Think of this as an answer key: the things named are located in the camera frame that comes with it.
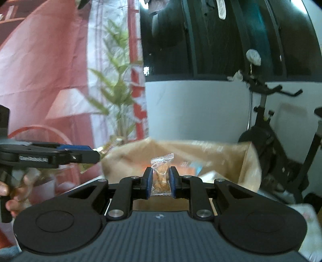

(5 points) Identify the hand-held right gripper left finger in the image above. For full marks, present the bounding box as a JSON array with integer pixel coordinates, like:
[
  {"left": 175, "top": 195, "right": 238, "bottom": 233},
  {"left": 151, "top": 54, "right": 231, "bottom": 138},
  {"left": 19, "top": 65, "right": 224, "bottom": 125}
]
[{"left": 67, "top": 166, "right": 154, "bottom": 220}]

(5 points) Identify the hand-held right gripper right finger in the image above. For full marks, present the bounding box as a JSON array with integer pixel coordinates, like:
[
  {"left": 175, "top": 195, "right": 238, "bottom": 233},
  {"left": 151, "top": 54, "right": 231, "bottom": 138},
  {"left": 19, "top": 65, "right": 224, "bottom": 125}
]
[{"left": 168, "top": 166, "right": 255, "bottom": 219}]

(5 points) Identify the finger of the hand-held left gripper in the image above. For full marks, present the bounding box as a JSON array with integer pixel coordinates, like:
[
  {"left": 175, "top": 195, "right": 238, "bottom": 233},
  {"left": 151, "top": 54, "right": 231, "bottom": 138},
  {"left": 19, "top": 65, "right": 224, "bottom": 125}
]
[
  {"left": 18, "top": 150, "right": 100, "bottom": 169},
  {"left": 31, "top": 142, "right": 94, "bottom": 153}
]

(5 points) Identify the small clear brown snack packet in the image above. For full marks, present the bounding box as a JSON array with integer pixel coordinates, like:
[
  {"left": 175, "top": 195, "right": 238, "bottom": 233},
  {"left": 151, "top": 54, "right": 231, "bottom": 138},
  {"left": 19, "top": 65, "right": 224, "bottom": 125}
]
[{"left": 150, "top": 152, "right": 175, "bottom": 195}]

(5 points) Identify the taped cardboard box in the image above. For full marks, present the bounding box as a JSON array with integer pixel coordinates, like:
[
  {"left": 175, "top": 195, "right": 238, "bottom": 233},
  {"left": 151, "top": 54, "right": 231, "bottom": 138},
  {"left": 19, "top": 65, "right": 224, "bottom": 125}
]
[{"left": 101, "top": 137, "right": 262, "bottom": 212}]

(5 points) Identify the person's left hand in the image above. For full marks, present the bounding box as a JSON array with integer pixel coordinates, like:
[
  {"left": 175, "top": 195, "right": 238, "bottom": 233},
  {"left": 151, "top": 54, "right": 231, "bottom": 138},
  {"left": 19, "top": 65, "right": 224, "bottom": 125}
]
[{"left": 0, "top": 174, "right": 34, "bottom": 218}]

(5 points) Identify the green leafy plant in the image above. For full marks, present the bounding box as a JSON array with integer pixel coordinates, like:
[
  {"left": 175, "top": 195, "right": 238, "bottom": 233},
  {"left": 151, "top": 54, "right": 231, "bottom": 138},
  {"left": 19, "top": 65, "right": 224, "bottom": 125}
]
[{"left": 85, "top": 20, "right": 144, "bottom": 145}]

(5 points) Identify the red and white curtain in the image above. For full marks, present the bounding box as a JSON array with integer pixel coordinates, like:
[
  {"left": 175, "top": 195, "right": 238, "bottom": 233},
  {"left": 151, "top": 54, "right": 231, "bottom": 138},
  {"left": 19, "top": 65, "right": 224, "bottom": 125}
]
[{"left": 0, "top": 0, "right": 149, "bottom": 193}]

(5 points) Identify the black exercise bike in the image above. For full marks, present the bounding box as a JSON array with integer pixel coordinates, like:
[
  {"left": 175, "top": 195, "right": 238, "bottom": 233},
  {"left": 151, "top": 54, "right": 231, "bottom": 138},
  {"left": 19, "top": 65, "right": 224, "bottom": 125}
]
[{"left": 227, "top": 49, "right": 322, "bottom": 205}]

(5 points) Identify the dark window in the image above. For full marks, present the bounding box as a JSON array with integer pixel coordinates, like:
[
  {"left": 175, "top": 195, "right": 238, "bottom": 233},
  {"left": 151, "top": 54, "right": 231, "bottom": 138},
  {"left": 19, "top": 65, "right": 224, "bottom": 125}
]
[{"left": 139, "top": 0, "right": 322, "bottom": 83}]

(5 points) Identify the crumpled white cloth on handlebar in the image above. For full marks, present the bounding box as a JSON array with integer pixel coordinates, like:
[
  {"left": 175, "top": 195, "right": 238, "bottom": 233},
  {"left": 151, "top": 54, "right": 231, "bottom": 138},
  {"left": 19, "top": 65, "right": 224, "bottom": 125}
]
[{"left": 227, "top": 71, "right": 244, "bottom": 82}]

